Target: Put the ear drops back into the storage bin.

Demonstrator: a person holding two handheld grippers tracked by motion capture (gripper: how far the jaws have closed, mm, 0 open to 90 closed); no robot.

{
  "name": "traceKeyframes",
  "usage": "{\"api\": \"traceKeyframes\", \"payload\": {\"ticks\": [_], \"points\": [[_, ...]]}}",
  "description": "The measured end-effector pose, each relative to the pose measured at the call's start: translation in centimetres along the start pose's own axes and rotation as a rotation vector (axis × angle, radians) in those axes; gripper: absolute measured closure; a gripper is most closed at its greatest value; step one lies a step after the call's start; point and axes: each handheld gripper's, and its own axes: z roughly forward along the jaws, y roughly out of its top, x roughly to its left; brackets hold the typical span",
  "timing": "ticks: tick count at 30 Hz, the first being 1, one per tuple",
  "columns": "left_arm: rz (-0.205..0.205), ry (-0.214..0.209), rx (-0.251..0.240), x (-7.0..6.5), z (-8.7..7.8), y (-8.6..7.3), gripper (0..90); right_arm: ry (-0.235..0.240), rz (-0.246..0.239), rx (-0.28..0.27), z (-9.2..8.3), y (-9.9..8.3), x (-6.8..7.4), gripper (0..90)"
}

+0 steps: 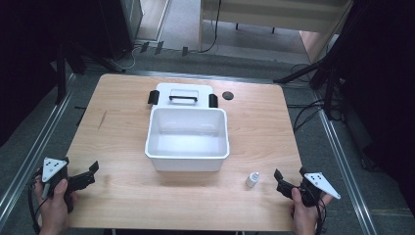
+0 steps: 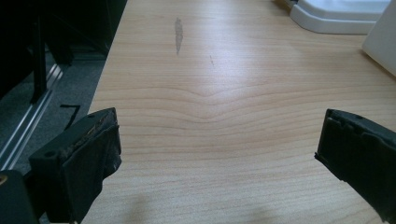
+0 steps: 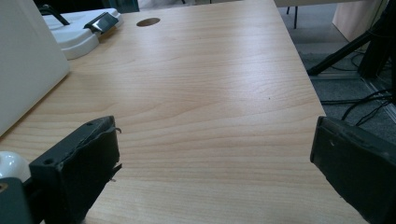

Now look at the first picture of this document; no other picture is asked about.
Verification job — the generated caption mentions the person's right hand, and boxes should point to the person's right hand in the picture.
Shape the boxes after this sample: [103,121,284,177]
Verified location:
[290,187,334,235]

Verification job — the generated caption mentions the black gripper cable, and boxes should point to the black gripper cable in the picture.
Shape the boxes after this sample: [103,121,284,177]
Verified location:
[313,195,328,235]
[26,166,45,235]

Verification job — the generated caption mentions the black metal stand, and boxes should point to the black metal stand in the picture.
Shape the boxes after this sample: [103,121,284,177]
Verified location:
[273,58,345,122]
[54,41,127,106]

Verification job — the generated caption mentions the white plastic storage box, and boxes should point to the white plastic storage box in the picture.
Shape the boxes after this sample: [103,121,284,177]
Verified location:
[144,106,231,173]

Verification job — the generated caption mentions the white floor cable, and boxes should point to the white floor cable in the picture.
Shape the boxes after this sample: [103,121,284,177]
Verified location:
[111,45,139,71]

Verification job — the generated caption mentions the white bench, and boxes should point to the white bench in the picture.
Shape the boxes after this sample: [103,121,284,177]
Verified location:
[199,0,354,64]

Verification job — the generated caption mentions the person's left hand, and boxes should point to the person's left hand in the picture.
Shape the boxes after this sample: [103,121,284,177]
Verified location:
[33,178,79,235]

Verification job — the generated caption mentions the white lid with black handle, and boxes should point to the white lid with black handle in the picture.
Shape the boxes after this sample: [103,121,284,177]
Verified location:
[147,82,219,110]

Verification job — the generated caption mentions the dark curtain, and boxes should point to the dark curtain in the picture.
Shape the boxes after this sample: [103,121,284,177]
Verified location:
[337,0,415,210]
[0,0,103,148]

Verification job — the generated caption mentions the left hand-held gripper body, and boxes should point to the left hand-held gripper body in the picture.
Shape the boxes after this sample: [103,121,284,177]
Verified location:
[40,156,88,213]

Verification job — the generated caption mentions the black floor cables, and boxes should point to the black floor cables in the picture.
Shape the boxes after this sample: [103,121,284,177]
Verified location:
[286,63,328,133]

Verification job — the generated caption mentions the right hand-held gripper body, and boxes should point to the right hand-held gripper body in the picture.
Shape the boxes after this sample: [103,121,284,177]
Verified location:
[286,166,342,209]

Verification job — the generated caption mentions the small white bottle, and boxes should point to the small white bottle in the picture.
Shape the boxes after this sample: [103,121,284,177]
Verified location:
[245,171,261,189]

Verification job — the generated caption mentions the metal floor rail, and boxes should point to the metal floor rail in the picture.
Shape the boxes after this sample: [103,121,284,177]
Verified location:
[123,69,276,84]
[0,72,78,227]
[312,91,380,235]

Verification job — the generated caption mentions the dark cabinet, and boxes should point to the dark cabinet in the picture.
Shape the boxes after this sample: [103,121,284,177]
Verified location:
[97,0,145,61]

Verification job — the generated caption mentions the black hanging cable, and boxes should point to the black hanging cable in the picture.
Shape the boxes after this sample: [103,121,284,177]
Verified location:
[198,0,223,54]

